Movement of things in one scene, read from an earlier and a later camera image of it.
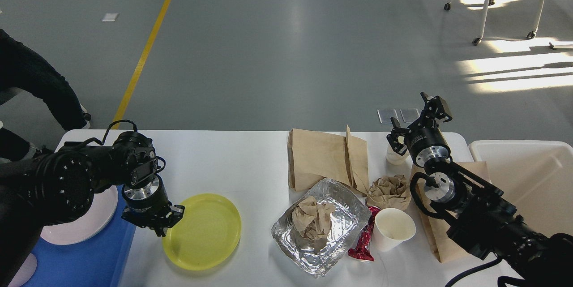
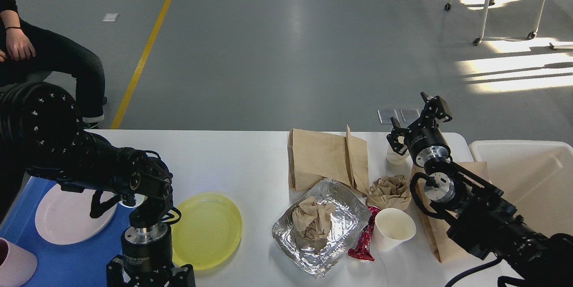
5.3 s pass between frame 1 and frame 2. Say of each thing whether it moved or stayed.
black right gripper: stayed
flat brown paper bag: stayed
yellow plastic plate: stayed
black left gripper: moved
